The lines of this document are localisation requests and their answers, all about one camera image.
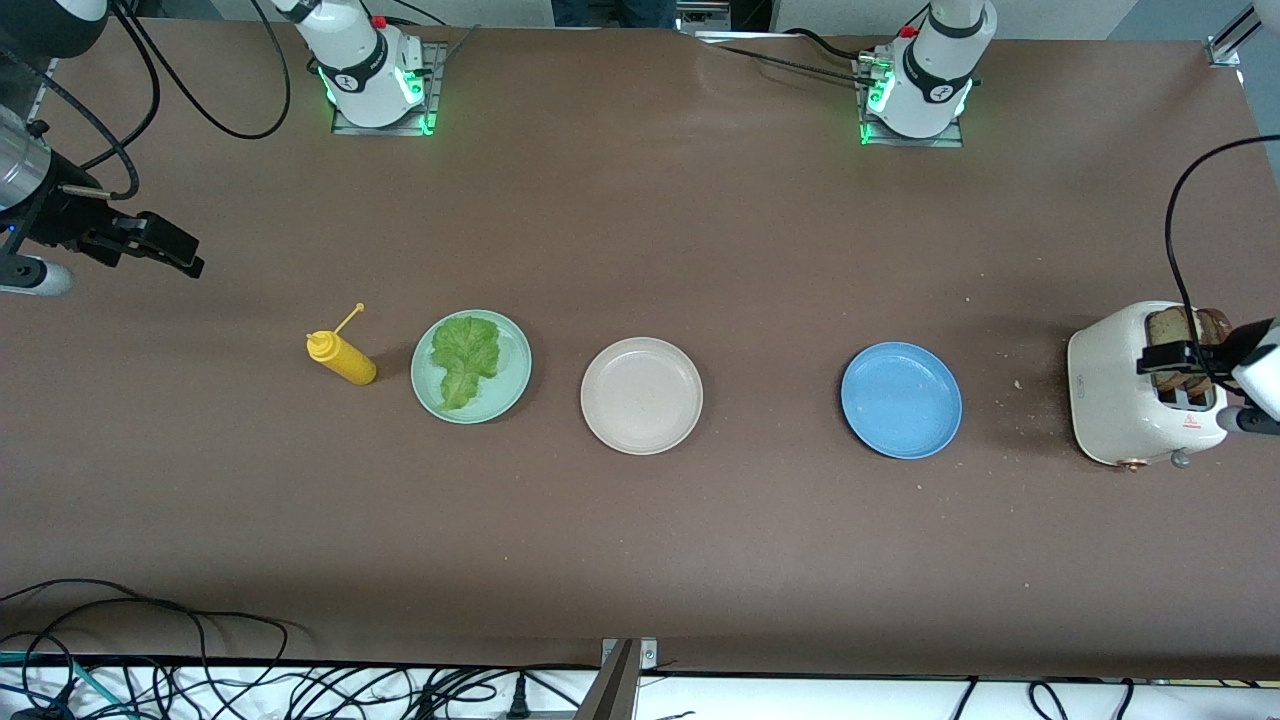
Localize mint green plate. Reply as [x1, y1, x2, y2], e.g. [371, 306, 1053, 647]
[410, 309, 533, 425]

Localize blue plate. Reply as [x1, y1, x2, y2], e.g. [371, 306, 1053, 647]
[840, 342, 963, 460]

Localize white toaster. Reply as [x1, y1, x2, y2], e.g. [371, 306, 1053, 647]
[1067, 301, 1231, 471]

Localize brown toast bread slice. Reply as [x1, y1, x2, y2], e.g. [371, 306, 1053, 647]
[1147, 308, 1201, 393]
[1196, 307, 1237, 398]

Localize grey metal equipment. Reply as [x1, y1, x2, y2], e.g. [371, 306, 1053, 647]
[668, 0, 733, 31]

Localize grey metal bracket beam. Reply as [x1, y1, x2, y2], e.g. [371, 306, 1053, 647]
[578, 638, 659, 720]

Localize teal floor cable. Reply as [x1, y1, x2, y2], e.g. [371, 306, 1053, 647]
[0, 650, 131, 719]

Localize yellow mustard squeeze bottle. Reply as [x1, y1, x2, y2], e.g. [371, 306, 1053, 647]
[306, 303, 379, 387]

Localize black braided base cable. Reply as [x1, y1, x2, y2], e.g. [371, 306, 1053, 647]
[700, 28, 873, 86]

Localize black floor cable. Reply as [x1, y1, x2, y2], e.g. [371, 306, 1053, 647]
[0, 578, 291, 720]

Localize green lettuce leaf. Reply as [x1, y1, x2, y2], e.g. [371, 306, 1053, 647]
[430, 314, 501, 412]

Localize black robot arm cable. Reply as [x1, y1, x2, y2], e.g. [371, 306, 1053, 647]
[1163, 133, 1280, 393]
[0, 0, 293, 201]

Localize beige plate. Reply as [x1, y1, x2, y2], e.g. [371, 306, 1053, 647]
[580, 337, 704, 456]

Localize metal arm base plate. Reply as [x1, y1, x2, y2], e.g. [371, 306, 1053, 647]
[332, 40, 448, 136]
[855, 60, 966, 149]

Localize person legs in jeans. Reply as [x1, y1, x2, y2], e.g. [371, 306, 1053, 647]
[550, 0, 671, 29]

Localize aluminium frame profile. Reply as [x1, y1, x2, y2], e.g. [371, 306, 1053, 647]
[1207, 0, 1280, 69]

